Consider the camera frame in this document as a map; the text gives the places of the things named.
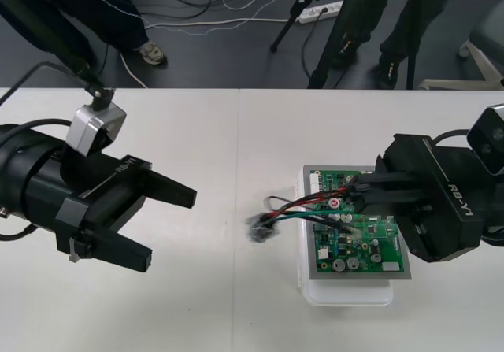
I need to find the red black green cable bundle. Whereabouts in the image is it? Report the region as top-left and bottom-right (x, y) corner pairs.
(244, 178), (369, 245)

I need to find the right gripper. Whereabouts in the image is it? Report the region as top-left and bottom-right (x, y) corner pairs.
(355, 133), (480, 265)

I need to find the green circuit board grey frame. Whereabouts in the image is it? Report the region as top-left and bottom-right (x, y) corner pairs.
(302, 165), (413, 281)

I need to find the white floor cable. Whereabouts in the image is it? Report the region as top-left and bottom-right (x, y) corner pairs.
(117, 0), (302, 89)

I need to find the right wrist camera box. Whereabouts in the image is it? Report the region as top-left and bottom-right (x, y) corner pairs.
(466, 105), (504, 176)

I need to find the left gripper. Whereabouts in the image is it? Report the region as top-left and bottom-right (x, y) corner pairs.
(54, 154), (198, 273)

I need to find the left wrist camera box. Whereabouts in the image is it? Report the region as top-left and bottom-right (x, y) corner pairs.
(65, 103), (128, 157)

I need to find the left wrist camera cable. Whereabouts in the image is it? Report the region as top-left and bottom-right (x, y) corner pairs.
(0, 61), (115, 111)

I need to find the white power strip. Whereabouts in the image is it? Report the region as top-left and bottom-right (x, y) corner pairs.
(298, 0), (344, 24)

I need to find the person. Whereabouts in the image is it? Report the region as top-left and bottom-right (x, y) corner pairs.
(11, 0), (169, 66)
(332, 0), (432, 90)

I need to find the grey office chair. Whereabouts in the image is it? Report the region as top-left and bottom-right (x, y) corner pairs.
(417, 3), (504, 91)

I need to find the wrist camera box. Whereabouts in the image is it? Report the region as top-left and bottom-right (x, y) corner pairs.
(65, 103), (128, 157)
(466, 105), (504, 176)

